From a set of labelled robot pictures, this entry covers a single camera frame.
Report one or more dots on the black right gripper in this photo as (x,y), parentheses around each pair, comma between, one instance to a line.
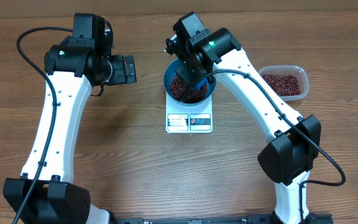
(186,72)

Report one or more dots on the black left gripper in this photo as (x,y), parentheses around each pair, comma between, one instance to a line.
(120,76)

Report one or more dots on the blue plastic measuring scoop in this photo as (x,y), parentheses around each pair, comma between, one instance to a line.
(201,84)

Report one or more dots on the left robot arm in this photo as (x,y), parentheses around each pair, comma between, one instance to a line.
(45,191)

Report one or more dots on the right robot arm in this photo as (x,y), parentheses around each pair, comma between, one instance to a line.
(205,58)

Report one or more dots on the blue metal bowl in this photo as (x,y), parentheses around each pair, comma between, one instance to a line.
(171,71)

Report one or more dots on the red beans in bowl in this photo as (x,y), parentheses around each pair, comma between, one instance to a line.
(178,90)

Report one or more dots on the white digital kitchen scale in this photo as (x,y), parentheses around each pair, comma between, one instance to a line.
(182,118)

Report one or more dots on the red adzuki beans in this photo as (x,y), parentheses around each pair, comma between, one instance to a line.
(286,85)

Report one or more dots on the clear plastic container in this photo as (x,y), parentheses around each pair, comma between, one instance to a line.
(294,70)

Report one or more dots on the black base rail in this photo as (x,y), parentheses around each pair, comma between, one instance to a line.
(194,221)

